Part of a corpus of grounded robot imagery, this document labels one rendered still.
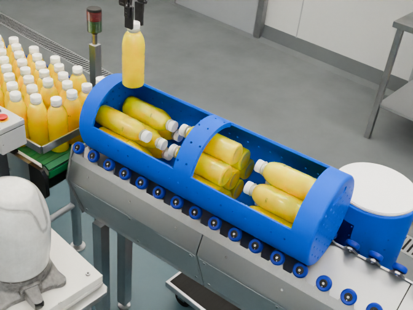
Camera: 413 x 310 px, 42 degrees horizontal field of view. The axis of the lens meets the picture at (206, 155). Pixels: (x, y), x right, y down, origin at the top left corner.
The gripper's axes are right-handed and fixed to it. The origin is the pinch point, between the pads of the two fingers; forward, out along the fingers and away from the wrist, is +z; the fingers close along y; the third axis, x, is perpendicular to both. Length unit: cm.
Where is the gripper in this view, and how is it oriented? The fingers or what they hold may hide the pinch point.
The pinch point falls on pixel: (134, 15)
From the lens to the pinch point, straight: 172.2
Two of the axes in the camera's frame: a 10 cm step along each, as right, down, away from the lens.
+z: -0.9, 8.2, 5.7
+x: -8.1, -3.9, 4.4
